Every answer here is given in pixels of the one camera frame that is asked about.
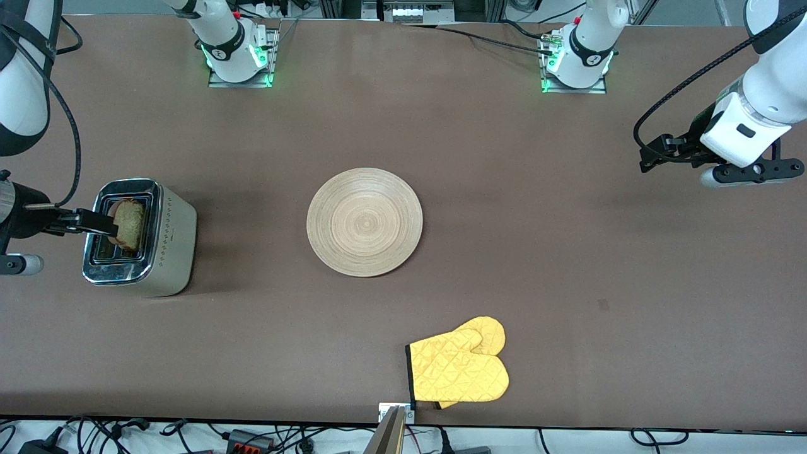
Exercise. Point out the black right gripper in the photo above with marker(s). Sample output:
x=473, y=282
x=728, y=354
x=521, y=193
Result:
x=26, y=217

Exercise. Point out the silver mounting bracket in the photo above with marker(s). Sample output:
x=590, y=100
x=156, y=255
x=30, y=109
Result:
x=384, y=413

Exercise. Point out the aluminium camera stand beam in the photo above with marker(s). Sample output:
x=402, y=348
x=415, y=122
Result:
x=388, y=438

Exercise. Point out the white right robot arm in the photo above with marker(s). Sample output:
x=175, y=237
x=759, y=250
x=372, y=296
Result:
x=25, y=94

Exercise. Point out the brown bread slice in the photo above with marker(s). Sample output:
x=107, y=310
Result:
x=131, y=224

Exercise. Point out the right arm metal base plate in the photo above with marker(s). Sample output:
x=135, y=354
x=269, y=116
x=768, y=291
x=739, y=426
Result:
x=275, y=38

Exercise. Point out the yellow quilted oven mitt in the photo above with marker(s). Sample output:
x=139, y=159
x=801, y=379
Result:
x=446, y=404
x=460, y=372

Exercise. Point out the white power strip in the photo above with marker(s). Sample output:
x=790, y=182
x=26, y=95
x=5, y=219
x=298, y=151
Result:
x=410, y=12

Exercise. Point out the black power adapter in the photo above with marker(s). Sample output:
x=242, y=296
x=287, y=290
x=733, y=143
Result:
x=41, y=449

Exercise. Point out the black orange connector block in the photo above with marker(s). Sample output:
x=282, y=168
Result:
x=249, y=440

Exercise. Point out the black plug box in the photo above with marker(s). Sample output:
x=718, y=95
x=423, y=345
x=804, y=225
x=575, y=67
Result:
x=473, y=451

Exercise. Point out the silver two-slot toaster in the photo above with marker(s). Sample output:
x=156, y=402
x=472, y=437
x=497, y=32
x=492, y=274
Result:
x=170, y=246

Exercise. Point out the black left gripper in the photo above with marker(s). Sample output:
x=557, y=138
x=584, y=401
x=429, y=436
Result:
x=692, y=149

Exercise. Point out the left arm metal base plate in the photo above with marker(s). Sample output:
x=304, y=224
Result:
x=574, y=90

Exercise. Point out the round wooden plate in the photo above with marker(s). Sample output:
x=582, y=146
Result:
x=384, y=227

